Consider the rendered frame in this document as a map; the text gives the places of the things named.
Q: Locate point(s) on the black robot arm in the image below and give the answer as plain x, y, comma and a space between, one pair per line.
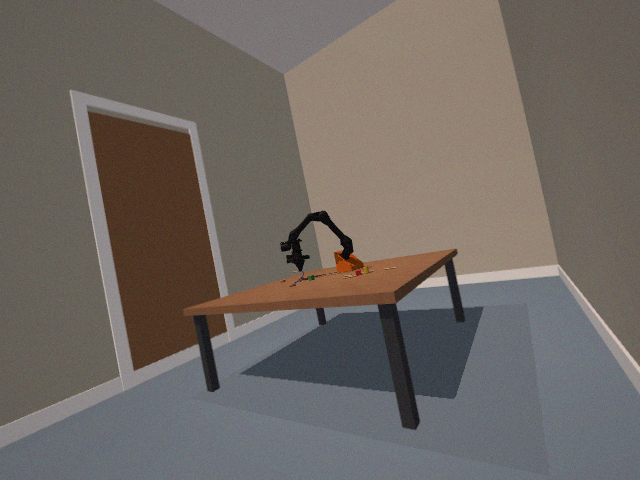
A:
322, 216

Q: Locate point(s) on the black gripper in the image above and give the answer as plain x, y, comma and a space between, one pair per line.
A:
298, 259

